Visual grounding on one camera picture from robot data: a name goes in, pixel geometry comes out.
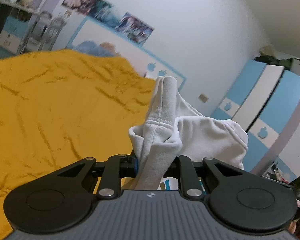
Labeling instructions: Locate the white Nevada sweatshirt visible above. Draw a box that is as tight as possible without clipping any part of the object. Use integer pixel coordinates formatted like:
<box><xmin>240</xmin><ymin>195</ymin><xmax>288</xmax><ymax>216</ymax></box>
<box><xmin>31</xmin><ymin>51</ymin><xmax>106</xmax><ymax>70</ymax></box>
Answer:
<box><xmin>125</xmin><ymin>76</ymin><xmax>248</xmax><ymax>190</ymax></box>

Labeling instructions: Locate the mustard yellow bed quilt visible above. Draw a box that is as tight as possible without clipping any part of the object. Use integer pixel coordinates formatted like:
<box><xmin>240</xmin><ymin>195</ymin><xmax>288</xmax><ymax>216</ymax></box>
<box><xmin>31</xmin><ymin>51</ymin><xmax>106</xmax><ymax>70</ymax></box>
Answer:
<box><xmin>0</xmin><ymin>49</ymin><xmax>155</xmax><ymax>239</ymax></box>

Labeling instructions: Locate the shoe rack with shoes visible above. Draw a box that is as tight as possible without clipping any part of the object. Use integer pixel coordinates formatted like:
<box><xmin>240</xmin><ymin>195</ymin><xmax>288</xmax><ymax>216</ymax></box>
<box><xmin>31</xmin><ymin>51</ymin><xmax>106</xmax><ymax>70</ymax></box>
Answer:
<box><xmin>262</xmin><ymin>158</ymin><xmax>297</xmax><ymax>184</ymax></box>

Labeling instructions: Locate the white blue apple headboard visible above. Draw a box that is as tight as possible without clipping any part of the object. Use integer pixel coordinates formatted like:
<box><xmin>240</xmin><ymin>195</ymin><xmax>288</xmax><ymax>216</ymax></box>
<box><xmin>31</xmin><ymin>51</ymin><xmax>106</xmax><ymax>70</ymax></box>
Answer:
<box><xmin>67</xmin><ymin>17</ymin><xmax>187</xmax><ymax>90</ymax></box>

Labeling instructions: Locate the blue white wardrobe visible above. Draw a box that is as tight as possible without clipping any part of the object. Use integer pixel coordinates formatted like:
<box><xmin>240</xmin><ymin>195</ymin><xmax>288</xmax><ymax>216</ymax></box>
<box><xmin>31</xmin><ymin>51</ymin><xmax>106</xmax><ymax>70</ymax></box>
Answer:
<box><xmin>211</xmin><ymin>60</ymin><xmax>300</xmax><ymax>174</ymax></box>

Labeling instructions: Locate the blue pillow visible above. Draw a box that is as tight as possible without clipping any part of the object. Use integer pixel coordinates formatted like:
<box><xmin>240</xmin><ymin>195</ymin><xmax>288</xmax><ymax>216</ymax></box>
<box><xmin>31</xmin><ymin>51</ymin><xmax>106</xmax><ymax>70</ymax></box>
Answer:
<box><xmin>73</xmin><ymin>41</ymin><xmax>121</xmax><ymax>57</ymax></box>

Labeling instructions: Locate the grey metal chair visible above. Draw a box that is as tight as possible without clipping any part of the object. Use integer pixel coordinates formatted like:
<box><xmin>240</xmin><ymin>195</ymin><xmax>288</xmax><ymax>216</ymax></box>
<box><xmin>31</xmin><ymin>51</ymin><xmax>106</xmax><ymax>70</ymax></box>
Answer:
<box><xmin>19</xmin><ymin>11</ymin><xmax>66</xmax><ymax>54</ymax></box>

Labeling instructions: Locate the blue white desk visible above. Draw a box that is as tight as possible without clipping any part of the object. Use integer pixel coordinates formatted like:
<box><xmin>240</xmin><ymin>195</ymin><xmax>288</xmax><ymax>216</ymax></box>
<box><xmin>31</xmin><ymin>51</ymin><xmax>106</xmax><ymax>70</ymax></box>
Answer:
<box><xmin>0</xmin><ymin>0</ymin><xmax>39</xmax><ymax>59</ymax></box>

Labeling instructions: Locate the beige wall switch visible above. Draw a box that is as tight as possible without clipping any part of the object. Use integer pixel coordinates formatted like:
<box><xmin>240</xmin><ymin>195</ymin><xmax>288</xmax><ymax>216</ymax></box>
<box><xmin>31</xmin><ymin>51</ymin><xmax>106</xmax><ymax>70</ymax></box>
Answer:
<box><xmin>198</xmin><ymin>93</ymin><xmax>209</xmax><ymax>103</ymax></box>

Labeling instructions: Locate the anime wall poster strip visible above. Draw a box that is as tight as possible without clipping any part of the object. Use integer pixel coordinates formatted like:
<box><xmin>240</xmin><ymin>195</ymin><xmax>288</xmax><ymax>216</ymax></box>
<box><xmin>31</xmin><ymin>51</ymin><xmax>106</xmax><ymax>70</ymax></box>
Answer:
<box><xmin>62</xmin><ymin>0</ymin><xmax>154</xmax><ymax>46</ymax></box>

